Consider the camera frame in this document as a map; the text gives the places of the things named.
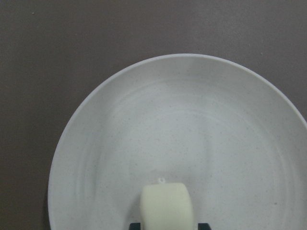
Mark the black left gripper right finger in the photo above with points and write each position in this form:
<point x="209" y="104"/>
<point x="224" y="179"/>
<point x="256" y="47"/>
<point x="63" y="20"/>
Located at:
<point x="203" y="226"/>

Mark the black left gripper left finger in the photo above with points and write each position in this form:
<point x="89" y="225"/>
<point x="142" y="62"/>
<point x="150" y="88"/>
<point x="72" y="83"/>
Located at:
<point x="135" y="226"/>

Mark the cream round plate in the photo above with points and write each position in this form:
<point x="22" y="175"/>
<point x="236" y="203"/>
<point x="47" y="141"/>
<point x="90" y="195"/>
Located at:
<point x="236" y="142"/>

